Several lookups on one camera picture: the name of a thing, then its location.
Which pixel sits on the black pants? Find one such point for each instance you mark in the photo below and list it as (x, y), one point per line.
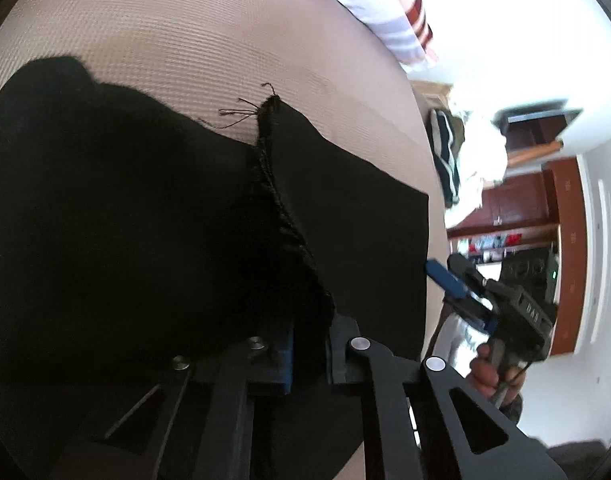
(150, 240)

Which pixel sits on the pink checked pillow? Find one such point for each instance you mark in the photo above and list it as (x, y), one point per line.
(385, 15)

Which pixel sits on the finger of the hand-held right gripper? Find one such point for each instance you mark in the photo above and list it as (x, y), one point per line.
(448, 280)
(473, 315)

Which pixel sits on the wooden cabinet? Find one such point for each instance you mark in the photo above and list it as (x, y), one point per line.
(535, 200)

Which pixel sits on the wooden stick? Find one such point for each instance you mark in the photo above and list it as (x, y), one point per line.
(533, 154)

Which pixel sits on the person's right hand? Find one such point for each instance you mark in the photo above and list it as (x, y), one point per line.
(485, 372)

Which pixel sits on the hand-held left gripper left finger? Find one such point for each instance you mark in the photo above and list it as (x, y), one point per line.
(287, 360)

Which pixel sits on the row of shelf packets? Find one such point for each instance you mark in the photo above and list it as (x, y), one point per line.
(490, 245)

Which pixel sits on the wooden nightstand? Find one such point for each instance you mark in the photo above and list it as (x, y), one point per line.
(433, 94)

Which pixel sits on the dark striped garment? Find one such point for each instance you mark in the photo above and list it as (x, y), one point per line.
(446, 160)

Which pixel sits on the white cloth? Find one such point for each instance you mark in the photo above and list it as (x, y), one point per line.
(480, 160)

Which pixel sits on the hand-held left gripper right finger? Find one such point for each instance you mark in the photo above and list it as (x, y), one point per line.
(343, 355)

